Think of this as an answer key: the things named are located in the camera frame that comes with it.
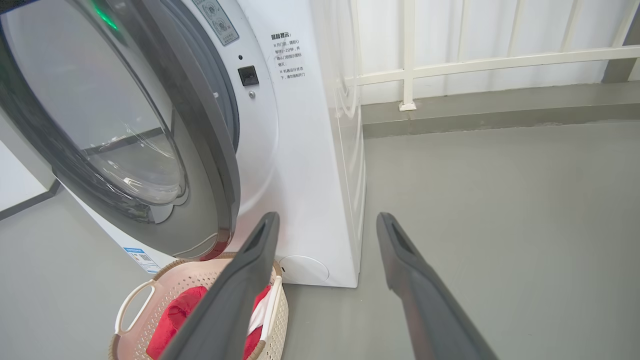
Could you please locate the blue energy label sticker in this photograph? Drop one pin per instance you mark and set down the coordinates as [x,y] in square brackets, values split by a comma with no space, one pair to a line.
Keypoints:
[142,260]

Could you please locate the white metal railing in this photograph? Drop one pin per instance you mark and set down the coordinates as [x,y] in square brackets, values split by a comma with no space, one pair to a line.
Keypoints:
[409,50]

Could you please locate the white Chinese-text notice sticker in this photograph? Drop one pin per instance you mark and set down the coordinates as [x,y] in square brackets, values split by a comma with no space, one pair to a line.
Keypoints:
[288,55]

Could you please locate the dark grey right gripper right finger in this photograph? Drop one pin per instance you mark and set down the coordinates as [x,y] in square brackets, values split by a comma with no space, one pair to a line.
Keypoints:
[425,305]

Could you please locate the grey instruction sticker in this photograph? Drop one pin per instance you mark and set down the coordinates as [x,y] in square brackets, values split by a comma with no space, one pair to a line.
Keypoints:
[216,20]

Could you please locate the red garment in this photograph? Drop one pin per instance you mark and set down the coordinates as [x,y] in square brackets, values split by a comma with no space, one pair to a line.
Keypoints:
[175,320]

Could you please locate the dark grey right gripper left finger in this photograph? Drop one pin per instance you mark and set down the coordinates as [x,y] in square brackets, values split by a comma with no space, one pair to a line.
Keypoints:
[235,300]

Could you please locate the cream perforated laundry basket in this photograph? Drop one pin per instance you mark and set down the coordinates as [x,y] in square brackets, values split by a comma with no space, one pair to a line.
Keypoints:
[280,322]

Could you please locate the black door lock socket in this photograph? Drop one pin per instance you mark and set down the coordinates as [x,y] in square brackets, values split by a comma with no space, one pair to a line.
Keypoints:
[248,76]

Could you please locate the black round glass washer door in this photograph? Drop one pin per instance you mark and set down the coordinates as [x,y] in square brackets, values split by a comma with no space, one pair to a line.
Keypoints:
[210,175]

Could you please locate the white front-load washing machine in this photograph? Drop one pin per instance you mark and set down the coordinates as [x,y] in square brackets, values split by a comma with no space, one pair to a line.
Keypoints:
[310,175]

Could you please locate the round white filter cover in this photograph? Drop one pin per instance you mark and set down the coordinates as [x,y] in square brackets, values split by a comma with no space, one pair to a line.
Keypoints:
[304,269]

